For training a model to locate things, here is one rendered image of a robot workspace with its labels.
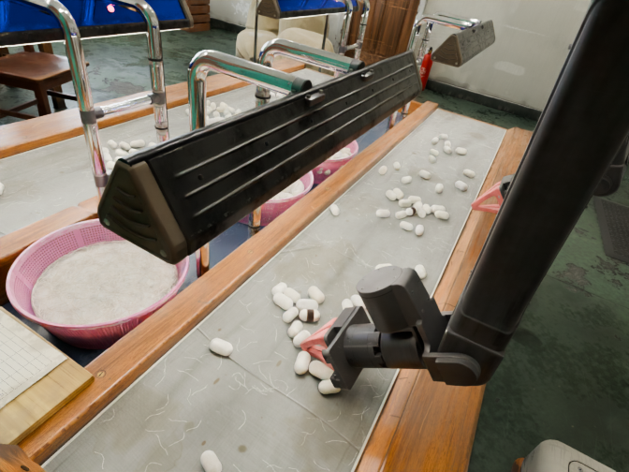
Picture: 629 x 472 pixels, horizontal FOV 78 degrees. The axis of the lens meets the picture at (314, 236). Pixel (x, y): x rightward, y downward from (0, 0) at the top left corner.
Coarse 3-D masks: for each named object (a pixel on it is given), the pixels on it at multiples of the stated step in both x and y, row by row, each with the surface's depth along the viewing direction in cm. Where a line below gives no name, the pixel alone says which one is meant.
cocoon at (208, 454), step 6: (210, 450) 45; (204, 456) 44; (210, 456) 44; (216, 456) 45; (204, 462) 44; (210, 462) 44; (216, 462) 44; (204, 468) 44; (210, 468) 44; (216, 468) 44
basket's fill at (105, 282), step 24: (72, 264) 69; (96, 264) 68; (120, 264) 69; (144, 264) 70; (168, 264) 72; (48, 288) 64; (72, 288) 63; (96, 288) 64; (120, 288) 65; (144, 288) 66; (168, 288) 67; (48, 312) 59; (72, 312) 61; (96, 312) 61; (120, 312) 62
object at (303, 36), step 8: (288, 32) 349; (296, 32) 350; (304, 32) 355; (312, 32) 357; (296, 40) 342; (304, 40) 343; (312, 40) 346; (320, 40) 350; (328, 40) 353; (320, 48) 343; (328, 48) 348; (280, 56) 347; (328, 72) 366
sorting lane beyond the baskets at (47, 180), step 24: (312, 72) 189; (216, 96) 143; (240, 96) 147; (144, 120) 118; (168, 120) 120; (72, 144) 100; (0, 168) 87; (24, 168) 88; (48, 168) 90; (72, 168) 91; (24, 192) 81; (48, 192) 82; (72, 192) 83; (0, 216) 74; (24, 216) 75
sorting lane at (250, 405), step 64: (448, 128) 153; (384, 192) 104; (448, 192) 109; (320, 256) 79; (384, 256) 82; (448, 256) 85; (256, 320) 63; (320, 320) 65; (192, 384) 53; (256, 384) 54; (384, 384) 57; (64, 448) 44; (128, 448) 46; (192, 448) 47; (256, 448) 48; (320, 448) 49
